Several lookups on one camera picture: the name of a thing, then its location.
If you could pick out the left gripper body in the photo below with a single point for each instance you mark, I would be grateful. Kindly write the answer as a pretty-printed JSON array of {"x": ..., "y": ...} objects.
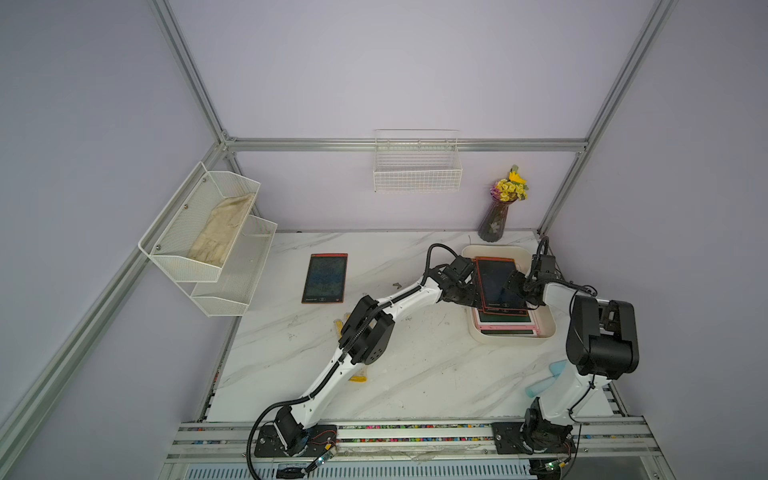
[{"x": 466, "y": 295}]

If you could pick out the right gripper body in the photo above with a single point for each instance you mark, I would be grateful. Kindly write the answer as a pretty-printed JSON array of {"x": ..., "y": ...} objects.
[{"x": 528, "y": 281}]

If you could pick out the red writing tablet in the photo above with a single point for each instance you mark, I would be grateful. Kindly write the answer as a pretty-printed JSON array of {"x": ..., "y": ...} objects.
[
  {"x": 498, "y": 282},
  {"x": 326, "y": 279}
]

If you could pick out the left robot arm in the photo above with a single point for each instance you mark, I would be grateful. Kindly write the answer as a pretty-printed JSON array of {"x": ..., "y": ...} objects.
[{"x": 364, "y": 339}]

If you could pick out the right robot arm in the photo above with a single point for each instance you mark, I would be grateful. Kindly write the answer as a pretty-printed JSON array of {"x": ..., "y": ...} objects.
[{"x": 601, "y": 345}]

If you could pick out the cream plastic storage box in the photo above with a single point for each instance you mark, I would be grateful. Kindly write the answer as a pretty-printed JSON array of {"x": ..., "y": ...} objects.
[{"x": 542, "y": 315}]

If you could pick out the pink writing tablet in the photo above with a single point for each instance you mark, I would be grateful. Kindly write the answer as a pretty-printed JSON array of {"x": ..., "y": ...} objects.
[{"x": 497, "y": 324}]

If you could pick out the dark glass vase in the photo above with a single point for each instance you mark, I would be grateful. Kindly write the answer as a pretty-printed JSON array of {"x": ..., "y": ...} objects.
[{"x": 492, "y": 227}]

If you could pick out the yellow flower bouquet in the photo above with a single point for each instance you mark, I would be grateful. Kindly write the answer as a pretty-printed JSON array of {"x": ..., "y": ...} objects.
[{"x": 513, "y": 187}]

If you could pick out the light blue plastic scoop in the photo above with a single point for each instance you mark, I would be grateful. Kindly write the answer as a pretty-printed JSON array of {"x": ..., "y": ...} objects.
[{"x": 537, "y": 388}]

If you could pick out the beige cloth in shelf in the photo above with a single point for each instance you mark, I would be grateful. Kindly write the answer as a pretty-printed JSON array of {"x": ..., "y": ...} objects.
[{"x": 213, "y": 244}]

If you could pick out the white wire wall basket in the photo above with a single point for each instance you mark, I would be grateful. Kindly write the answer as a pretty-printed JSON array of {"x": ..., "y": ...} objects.
[{"x": 416, "y": 161}]

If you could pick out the white mesh wall shelf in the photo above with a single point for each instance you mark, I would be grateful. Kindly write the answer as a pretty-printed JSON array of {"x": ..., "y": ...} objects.
[{"x": 217, "y": 291}]

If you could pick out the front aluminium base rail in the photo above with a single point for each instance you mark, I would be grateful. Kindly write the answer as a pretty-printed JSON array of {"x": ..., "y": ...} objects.
[{"x": 602, "y": 448}]

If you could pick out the aluminium frame rails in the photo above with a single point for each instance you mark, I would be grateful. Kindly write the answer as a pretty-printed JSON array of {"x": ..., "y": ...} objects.
[{"x": 36, "y": 406}]

